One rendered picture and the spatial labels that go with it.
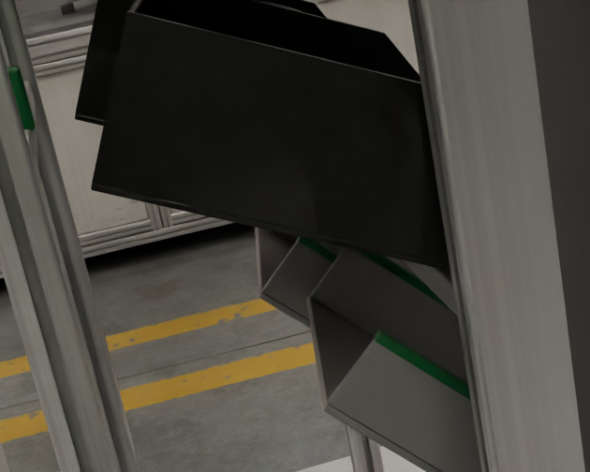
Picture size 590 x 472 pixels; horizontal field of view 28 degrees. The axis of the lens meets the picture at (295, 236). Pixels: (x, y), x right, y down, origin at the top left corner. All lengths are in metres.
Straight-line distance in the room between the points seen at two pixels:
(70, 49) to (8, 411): 1.37
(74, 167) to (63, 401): 3.89
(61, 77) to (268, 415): 1.67
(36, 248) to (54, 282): 0.01
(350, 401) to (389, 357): 0.03
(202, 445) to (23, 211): 2.64
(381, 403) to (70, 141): 3.83
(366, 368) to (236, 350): 3.01
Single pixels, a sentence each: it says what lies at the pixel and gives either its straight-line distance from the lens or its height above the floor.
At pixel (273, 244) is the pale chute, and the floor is 1.18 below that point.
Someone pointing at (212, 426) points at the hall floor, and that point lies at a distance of 3.13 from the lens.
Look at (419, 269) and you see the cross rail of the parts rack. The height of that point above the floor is 1.22.
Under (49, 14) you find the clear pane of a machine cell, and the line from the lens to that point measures 4.25.
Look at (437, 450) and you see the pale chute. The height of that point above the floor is 1.15.
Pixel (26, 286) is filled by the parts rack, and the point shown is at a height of 1.29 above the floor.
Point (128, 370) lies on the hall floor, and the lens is 3.57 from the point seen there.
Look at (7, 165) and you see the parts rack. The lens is 0.43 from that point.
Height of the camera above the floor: 1.43
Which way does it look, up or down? 19 degrees down
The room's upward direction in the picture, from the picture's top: 11 degrees counter-clockwise
